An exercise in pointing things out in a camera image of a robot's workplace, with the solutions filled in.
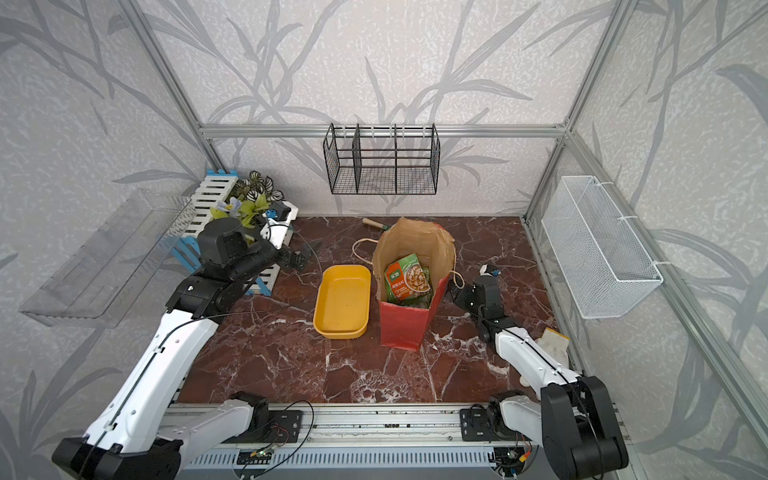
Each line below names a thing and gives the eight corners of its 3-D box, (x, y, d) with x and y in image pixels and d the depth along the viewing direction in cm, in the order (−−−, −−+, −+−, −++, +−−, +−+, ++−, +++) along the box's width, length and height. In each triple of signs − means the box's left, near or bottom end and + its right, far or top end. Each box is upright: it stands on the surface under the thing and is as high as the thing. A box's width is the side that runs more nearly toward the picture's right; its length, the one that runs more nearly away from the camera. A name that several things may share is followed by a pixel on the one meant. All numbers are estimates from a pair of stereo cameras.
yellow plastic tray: (312, 340, 90) (307, 331, 85) (325, 276, 105) (321, 265, 100) (368, 340, 90) (366, 331, 85) (373, 276, 105) (372, 265, 100)
